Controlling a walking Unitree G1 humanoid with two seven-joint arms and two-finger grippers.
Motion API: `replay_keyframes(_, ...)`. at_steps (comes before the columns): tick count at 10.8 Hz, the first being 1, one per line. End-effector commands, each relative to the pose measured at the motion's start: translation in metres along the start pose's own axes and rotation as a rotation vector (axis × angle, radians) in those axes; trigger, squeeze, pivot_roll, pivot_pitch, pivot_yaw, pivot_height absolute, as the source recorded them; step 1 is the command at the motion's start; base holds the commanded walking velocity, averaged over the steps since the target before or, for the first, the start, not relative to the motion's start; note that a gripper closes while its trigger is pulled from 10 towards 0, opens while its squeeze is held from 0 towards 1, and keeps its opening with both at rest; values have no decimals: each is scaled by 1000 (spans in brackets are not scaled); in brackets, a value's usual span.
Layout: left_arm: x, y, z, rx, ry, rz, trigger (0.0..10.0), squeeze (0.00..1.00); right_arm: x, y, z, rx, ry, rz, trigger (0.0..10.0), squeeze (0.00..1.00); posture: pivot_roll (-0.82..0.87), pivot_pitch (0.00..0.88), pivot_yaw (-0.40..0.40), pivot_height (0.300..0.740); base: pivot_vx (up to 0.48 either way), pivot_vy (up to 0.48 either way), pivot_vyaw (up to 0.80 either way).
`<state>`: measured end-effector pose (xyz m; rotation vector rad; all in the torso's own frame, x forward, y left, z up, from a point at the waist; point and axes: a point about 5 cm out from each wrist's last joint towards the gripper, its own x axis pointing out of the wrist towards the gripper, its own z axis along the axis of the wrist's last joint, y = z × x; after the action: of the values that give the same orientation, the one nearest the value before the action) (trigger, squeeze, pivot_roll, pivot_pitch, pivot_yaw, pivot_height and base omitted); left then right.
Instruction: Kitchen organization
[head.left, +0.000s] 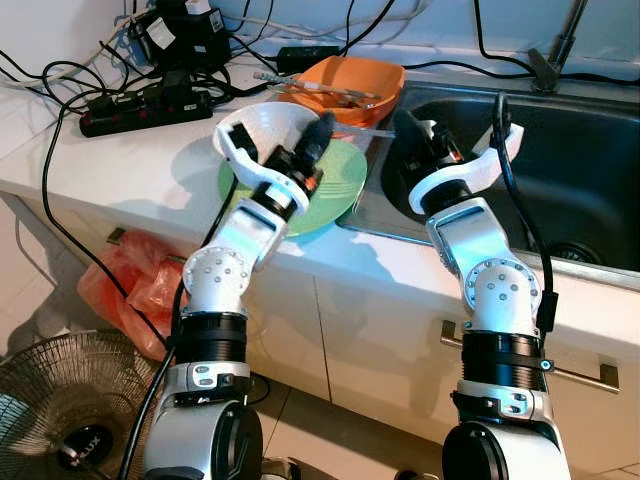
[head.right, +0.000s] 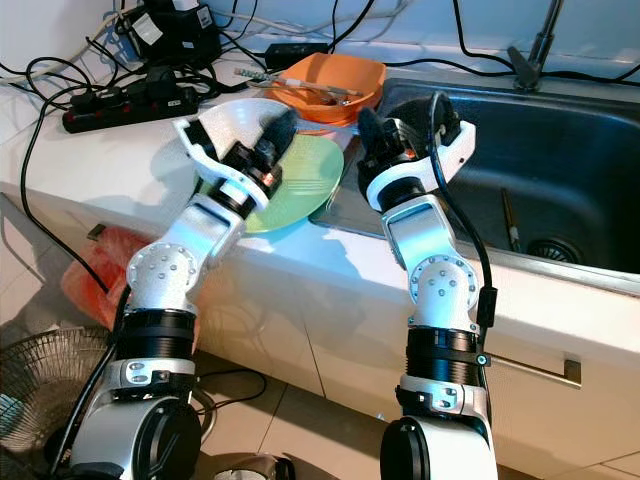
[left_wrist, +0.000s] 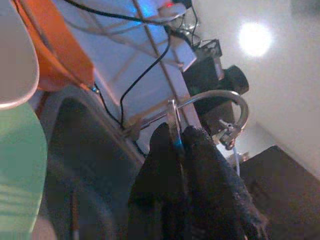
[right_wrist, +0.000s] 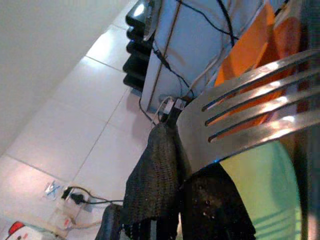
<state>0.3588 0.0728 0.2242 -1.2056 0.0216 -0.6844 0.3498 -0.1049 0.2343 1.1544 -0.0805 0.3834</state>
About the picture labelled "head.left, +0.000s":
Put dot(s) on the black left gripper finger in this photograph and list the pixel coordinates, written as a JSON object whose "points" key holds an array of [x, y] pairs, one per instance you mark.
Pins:
{"points": [[318, 138]]}

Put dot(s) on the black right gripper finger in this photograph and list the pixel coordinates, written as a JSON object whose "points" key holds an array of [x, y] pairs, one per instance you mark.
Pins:
{"points": [[408, 128]]}

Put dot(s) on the white bowl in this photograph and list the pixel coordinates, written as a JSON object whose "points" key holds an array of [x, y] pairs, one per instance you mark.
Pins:
{"points": [[275, 122]]}

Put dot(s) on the green plate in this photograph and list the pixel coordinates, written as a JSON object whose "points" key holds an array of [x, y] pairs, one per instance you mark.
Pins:
{"points": [[335, 185]]}

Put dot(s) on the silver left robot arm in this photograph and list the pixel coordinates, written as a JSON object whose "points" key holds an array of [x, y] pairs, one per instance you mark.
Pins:
{"points": [[215, 285]]}

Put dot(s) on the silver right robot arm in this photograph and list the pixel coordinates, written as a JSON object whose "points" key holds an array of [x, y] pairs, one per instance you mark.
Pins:
{"points": [[495, 290]]}

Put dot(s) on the white kitchen cabinet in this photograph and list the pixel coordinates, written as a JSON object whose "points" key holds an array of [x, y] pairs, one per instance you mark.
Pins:
{"points": [[380, 330]]}

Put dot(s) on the long light utensil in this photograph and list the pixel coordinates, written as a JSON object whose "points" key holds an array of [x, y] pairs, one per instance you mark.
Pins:
{"points": [[320, 87]]}

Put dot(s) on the orange bowl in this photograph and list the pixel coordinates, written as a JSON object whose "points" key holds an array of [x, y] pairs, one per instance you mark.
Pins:
{"points": [[370, 80]]}

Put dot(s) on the black power brick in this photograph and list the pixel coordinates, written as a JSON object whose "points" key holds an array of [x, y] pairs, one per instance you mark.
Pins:
{"points": [[308, 58]]}

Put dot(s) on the dark metal faucet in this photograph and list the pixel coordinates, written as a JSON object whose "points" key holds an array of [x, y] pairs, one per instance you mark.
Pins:
{"points": [[545, 72]]}

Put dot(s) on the stainless steel sink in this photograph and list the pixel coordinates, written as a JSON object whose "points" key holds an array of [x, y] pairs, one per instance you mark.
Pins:
{"points": [[580, 170]]}

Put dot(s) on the black power strip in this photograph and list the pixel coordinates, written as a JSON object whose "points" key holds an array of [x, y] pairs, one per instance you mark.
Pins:
{"points": [[140, 115]]}

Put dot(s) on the black charger box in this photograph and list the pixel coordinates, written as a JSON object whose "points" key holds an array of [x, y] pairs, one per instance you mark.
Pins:
{"points": [[190, 45]]}

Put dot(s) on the round sink drain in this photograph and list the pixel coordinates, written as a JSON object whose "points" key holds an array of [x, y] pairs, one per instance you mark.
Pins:
{"points": [[578, 253]]}

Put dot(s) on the orange plastic bag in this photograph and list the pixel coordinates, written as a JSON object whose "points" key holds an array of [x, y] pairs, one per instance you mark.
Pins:
{"points": [[130, 290]]}

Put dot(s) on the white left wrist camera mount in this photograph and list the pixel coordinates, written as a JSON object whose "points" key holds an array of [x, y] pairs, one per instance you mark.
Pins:
{"points": [[250, 178]]}

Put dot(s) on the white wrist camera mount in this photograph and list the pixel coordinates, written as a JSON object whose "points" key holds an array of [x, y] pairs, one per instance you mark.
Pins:
{"points": [[250, 178], [470, 178]]}

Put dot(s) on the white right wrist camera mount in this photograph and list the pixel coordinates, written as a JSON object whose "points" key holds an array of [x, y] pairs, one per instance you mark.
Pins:
{"points": [[470, 178]]}

